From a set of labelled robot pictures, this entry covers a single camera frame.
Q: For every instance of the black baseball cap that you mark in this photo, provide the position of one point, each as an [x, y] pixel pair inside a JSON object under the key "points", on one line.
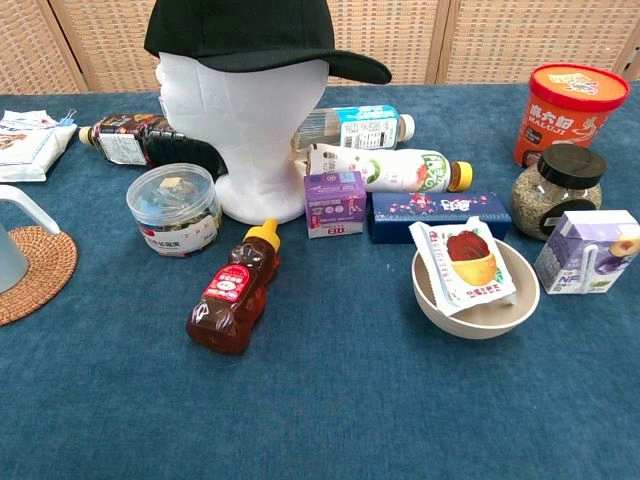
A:
{"points": [[240, 30]]}

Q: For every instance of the white foam mannequin head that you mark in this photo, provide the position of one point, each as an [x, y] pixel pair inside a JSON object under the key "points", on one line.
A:
{"points": [[250, 125]]}

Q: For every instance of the small purple carton box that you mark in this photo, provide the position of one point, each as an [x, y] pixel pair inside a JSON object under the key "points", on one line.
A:
{"points": [[334, 202]]}

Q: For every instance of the bear-shaped honey bottle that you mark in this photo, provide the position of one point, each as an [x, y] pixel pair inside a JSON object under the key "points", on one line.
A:
{"points": [[235, 295]]}

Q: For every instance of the white bottle with yellow cap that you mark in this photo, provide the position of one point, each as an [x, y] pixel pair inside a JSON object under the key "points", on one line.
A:
{"points": [[400, 170]]}

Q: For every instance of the clear bottle with blue label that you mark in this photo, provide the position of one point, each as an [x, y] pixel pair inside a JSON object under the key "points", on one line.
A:
{"points": [[360, 127]]}

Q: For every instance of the dark blue rectangular box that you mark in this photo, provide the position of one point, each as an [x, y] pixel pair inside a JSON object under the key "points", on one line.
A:
{"points": [[440, 215]]}

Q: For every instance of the white snack sachet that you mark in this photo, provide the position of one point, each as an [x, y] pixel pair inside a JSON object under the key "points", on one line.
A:
{"points": [[465, 265]]}

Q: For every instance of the blue tablecloth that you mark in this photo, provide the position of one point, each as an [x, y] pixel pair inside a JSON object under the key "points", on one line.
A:
{"points": [[320, 390]]}

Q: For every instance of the clear tub of binder clips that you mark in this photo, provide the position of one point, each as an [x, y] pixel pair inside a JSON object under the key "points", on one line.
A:
{"points": [[172, 210]]}

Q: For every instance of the beige bowl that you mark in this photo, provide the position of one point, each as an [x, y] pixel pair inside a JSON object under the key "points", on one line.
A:
{"points": [[475, 312]]}

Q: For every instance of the dark tea bottle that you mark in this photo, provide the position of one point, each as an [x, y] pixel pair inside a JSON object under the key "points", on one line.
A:
{"points": [[130, 140]]}

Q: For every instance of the glass jar with black lid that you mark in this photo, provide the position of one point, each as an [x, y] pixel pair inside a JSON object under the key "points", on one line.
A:
{"points": [[555, 195]]}

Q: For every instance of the purple juice carton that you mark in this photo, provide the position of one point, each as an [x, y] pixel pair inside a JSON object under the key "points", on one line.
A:
{"points": [[585, 250]]}

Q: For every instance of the woven folding screen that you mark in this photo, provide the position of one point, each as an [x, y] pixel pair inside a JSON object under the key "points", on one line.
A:
{"points": [[500, 35]]}

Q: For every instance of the blue binder clip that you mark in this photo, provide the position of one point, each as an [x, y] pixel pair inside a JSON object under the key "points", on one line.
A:
{"points": [[67, 117]]}

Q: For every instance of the orange instant food tub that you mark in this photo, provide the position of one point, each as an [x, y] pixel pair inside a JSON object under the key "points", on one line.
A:
{"points": [[570, 110]]}

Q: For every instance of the woven rattan coaster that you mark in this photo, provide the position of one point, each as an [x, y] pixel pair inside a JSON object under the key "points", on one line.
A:
{"points": [[40, 270]]}

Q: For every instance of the white plastic bag package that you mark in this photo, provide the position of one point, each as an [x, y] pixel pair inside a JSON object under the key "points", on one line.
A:
{"points": [[30, 145]]}

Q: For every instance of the light blue mug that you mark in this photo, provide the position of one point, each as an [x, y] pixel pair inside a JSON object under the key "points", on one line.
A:
{"points": [[12, 240]]}

